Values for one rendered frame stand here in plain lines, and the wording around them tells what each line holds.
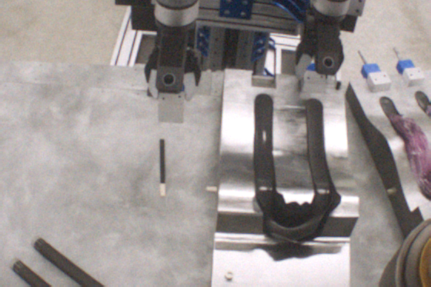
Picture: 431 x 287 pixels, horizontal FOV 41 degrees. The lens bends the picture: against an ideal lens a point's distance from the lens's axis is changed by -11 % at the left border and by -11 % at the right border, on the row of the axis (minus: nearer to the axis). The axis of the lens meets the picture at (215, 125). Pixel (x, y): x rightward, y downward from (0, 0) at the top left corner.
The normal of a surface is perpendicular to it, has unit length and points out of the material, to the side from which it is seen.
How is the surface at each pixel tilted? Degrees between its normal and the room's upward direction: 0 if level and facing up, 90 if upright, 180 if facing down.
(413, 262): 0
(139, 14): 90
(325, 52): 30
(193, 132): 0
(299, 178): 25
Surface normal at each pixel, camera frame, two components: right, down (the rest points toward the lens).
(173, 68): -0.01, -0.11
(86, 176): 0.07, -0.61
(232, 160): 0.08, -0.89
